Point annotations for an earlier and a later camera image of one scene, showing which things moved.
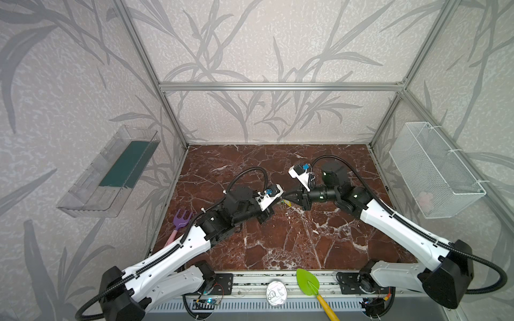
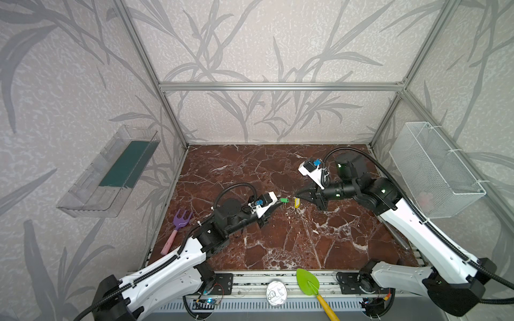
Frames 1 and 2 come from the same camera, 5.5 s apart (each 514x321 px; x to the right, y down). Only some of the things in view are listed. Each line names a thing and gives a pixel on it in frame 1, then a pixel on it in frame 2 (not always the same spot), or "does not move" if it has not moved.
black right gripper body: [304, 196] -> [316, 193]
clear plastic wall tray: [102, 190] does not move
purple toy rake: [179, 223] does not move
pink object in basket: [425, 200] does not move
